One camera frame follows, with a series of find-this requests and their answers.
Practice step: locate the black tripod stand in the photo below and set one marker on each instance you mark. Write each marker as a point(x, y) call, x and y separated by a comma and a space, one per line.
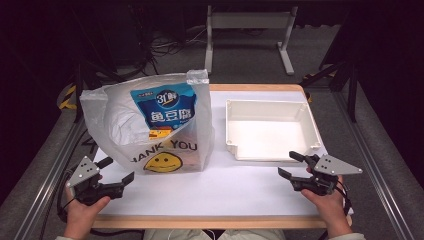
point(79, 93)
point(351, 96)

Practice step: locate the aluminium floor rail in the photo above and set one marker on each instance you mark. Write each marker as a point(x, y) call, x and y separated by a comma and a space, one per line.
point(43, 196)
point(376, 166)

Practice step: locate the black yellow hazard tape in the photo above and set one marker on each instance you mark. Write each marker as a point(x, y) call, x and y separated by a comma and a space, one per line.
point(308, 96)
point(66, 100)

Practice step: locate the person's legs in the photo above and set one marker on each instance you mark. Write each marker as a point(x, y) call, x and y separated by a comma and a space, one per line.
point(180, 235)

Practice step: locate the white metal stand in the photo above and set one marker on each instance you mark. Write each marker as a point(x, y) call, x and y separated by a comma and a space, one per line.
point(250, 20)

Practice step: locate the white table mat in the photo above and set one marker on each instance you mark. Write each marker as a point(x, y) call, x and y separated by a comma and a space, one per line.
point(216, 190)

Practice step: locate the clear plastic shopping bag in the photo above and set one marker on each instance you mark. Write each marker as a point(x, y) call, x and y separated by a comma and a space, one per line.
point(100, 133)

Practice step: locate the person's right hand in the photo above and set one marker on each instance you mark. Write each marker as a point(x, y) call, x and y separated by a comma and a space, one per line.
point(330, 208)

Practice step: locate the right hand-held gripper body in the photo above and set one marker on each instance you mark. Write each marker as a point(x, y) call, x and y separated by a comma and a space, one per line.
point(328, 166)

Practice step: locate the white plastic bin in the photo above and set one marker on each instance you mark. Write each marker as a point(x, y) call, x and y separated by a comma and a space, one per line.
point(266, 133)

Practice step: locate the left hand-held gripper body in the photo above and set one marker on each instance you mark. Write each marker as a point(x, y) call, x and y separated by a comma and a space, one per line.
point(83, 171)

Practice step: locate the blue snack pouch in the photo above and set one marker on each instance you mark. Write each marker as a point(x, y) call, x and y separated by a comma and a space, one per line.
point(166, 113)

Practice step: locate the person's left hand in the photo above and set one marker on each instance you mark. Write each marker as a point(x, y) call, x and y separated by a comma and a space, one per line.
point(81, 215)

